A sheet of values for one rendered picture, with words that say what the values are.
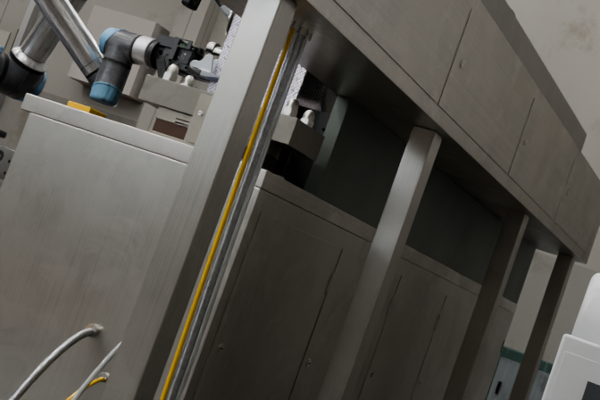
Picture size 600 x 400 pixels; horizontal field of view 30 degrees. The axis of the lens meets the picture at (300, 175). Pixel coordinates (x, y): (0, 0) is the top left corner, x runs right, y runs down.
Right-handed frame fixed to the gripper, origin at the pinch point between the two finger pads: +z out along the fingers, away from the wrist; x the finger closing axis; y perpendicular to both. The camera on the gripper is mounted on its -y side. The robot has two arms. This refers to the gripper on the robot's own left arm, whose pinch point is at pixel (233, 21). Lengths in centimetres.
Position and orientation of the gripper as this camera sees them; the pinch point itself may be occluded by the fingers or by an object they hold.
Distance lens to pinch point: 285.1
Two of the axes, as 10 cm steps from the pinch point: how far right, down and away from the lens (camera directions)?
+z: 4.4, 8.1, -3.8
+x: 3.8, 2.1, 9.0
